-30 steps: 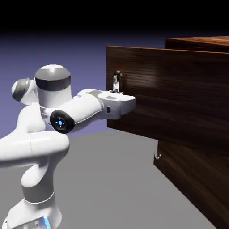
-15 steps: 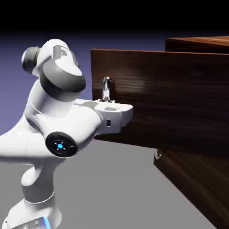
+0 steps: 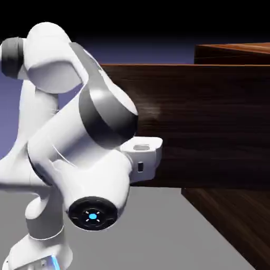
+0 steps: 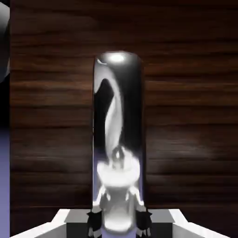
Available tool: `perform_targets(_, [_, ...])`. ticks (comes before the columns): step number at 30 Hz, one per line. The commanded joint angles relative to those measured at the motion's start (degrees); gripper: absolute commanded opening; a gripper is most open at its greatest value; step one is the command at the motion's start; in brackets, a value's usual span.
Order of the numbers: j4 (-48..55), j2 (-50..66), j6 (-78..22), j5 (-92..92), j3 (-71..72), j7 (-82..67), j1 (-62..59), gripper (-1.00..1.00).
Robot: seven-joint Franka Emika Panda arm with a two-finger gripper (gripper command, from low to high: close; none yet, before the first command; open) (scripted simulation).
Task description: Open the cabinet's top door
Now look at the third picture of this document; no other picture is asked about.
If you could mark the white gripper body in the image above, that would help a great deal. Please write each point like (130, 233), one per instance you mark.
(147, 160)

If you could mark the dark wood cabinet door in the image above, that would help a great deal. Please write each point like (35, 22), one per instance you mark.
(206, 126)
(242, 215)

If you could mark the dark wood cabinet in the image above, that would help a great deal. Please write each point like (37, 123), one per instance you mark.
(232, 53)

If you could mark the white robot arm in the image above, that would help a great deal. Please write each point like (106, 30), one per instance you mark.
(63, 147)

